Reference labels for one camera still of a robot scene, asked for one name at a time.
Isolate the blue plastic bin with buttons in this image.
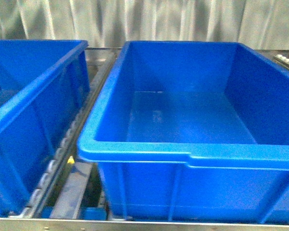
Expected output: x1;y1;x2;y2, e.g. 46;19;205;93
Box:
0;39;90;217

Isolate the empty blue plastic bin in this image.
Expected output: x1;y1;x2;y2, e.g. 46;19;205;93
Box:
78;41;289;224

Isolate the white roller conveyor track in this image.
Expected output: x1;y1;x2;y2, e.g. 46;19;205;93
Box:
19;53;116;218

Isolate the metal centre guide rail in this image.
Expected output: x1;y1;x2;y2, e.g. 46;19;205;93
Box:
50;161;93;219

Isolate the metal front rack rail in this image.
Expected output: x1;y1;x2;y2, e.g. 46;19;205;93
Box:
0;218;289;231

